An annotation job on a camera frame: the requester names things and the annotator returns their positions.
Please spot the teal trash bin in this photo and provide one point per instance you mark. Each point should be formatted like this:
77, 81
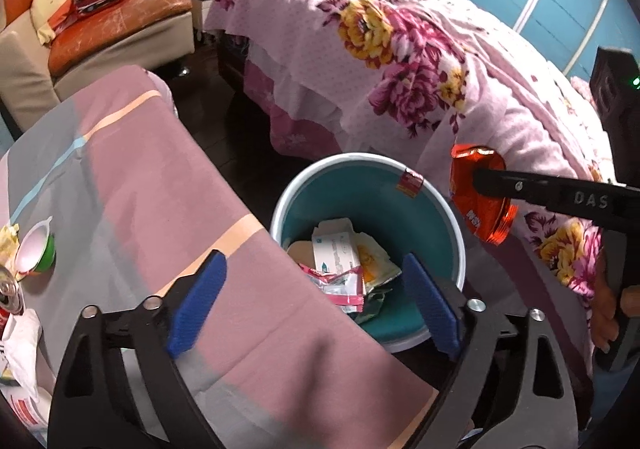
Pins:
388, 225

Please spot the red sticker on bin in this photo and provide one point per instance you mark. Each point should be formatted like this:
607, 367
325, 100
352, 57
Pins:
410, 183

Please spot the red Coca-Cola can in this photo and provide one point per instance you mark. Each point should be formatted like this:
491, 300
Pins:
11, 297

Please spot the striped pink grey tablecloth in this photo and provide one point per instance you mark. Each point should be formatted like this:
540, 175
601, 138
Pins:
134, 203

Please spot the yellow patterned napkin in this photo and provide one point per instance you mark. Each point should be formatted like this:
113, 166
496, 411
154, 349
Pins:
9, 244

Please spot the right hand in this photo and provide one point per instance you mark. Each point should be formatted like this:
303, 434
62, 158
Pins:
604, 328

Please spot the pink Richeese snack wrapper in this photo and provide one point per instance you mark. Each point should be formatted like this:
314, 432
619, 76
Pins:
344, 290

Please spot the beige sofa with orange cushion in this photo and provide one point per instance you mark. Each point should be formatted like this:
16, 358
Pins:
36, 77

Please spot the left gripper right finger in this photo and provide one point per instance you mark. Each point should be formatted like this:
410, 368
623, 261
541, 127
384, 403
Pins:
441, 305

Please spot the white green yogurt cup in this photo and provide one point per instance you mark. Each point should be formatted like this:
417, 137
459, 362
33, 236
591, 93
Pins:
37, 250

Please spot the white cardboard box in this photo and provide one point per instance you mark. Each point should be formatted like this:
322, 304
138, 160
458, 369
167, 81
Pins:
330, 256

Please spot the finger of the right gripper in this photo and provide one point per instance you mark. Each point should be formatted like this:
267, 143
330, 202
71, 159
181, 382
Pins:
545, 196

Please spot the orange snack wrapper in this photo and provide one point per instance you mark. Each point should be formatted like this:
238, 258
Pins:
489, 217

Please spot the white red strawberry can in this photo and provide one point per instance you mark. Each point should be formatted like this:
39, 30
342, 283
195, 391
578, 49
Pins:
33, 413

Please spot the white tissue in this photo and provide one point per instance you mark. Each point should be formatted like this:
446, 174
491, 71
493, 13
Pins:
20, 341

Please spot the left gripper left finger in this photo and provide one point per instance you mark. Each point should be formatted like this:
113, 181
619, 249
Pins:
198, 294

